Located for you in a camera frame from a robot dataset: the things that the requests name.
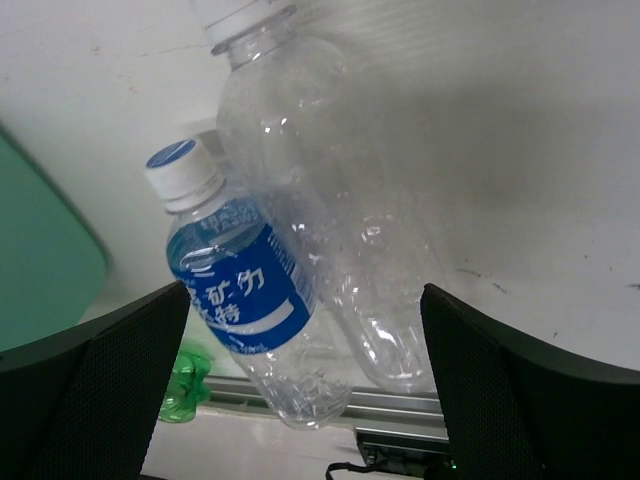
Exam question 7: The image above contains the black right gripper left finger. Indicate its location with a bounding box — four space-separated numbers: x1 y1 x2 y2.
1 282 190 479

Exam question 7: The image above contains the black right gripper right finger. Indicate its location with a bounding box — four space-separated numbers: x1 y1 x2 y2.
420 284 639 479

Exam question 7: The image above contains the blue label bottle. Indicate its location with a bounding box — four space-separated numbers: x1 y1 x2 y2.
145 138 352 430

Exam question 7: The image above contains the clear unlabelled plastic bottle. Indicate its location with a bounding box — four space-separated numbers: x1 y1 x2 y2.
191 1 442 394

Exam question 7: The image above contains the green plastic bin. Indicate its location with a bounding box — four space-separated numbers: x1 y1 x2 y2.
1 130 107 351

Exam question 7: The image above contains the green plastic soda bottle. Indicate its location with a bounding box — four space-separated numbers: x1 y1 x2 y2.
158 349 211 423

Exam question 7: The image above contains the aluminium frame rail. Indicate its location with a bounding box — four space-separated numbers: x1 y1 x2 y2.
205 376 449 445

